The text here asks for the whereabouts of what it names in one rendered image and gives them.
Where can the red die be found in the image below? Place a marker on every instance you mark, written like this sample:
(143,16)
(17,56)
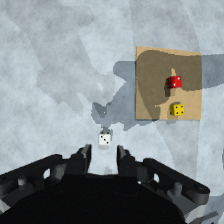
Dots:
(173,82)

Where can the tan square mat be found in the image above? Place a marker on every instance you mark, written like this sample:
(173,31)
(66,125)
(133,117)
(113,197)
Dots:
(153,67)

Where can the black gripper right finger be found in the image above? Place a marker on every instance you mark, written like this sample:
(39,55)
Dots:
(189,195)

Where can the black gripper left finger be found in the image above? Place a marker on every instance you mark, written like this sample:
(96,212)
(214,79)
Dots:
(28,179)

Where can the yellow die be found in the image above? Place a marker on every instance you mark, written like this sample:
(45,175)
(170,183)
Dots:
(177,109)

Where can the white die with black pips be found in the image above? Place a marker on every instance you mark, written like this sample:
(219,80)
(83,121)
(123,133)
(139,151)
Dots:
(104,138)

